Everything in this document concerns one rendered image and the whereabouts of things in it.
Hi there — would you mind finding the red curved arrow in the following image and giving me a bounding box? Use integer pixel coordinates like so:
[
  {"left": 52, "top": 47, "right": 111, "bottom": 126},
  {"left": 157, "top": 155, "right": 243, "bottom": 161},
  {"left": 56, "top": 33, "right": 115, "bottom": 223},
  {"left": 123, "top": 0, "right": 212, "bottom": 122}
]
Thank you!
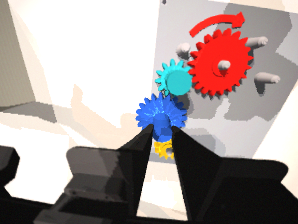
[{"left": 190, "top": 12, "right": 244, "bottom": 37}]

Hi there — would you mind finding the yellow gear with black stripe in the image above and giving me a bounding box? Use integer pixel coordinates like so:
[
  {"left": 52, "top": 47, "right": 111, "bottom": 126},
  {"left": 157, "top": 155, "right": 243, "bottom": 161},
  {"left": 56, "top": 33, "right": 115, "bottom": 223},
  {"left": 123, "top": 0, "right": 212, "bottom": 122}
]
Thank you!
[{"left": 154, "top": 139, "right": 174, "bottom": 159}]

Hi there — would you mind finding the red gear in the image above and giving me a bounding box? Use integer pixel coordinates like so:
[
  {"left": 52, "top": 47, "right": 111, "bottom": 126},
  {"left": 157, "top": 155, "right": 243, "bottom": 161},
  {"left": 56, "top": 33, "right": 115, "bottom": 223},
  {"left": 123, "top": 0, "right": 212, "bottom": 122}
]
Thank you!
[{"left": 186, "top": 28, "right": 253, "bottom": 96}]

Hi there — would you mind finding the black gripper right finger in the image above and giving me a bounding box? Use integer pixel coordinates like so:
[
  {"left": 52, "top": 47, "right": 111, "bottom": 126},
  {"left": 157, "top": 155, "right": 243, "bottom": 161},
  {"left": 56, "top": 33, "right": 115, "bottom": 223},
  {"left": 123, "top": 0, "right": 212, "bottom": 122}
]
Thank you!
[{"left": 171, "top": 125, "right": 289, "bottom": 222}]

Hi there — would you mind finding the cyan gear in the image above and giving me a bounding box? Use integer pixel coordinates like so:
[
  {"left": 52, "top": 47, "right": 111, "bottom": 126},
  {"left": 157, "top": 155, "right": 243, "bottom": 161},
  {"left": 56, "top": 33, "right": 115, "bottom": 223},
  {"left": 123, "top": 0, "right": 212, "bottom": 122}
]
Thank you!
[{"left": 155, "top": 59, "right": 192, "bottom": 97}]

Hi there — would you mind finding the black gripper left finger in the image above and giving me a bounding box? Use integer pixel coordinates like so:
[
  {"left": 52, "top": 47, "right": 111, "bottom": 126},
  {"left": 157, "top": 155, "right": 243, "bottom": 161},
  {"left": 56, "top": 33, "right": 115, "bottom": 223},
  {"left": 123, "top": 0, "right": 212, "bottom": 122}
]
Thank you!
[{"left": 66, "top": 124, "right": 153, "bottom": 216}]

